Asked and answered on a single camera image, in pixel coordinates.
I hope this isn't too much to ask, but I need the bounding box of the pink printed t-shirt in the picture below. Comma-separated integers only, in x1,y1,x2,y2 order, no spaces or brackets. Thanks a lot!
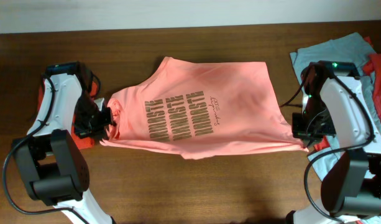
101,57,304,159

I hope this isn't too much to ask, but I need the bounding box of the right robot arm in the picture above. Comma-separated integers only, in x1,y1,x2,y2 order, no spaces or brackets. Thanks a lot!
285,61,381,223

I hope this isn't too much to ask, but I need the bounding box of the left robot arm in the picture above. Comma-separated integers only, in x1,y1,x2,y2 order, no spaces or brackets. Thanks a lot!
2,62,115,223

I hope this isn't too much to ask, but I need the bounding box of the folded red printed t-shirt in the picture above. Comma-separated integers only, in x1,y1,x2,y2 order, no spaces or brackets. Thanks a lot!
37,80,100,151

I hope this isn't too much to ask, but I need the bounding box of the grey t-shirt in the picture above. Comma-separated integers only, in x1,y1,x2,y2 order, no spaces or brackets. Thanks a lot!
289,32,381,224

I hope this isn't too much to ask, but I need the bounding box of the red garment under grey shirt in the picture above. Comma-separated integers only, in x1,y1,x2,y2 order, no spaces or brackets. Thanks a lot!
362,37,381,139

